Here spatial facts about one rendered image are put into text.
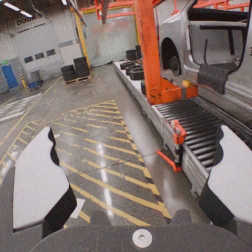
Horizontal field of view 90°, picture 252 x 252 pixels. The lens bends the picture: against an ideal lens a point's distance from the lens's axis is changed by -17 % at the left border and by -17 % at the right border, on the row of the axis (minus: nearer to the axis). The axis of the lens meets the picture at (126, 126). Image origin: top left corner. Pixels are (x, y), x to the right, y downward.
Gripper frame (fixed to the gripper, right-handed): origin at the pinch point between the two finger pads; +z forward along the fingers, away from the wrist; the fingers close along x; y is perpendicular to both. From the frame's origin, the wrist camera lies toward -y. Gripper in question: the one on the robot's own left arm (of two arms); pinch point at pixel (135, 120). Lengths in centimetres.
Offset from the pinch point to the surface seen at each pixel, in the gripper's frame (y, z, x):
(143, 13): -37, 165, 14
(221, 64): 14, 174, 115
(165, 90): 50, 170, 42
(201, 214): 117, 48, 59
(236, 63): 11, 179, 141
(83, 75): 130, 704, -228
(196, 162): 78, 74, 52
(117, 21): -170, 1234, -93
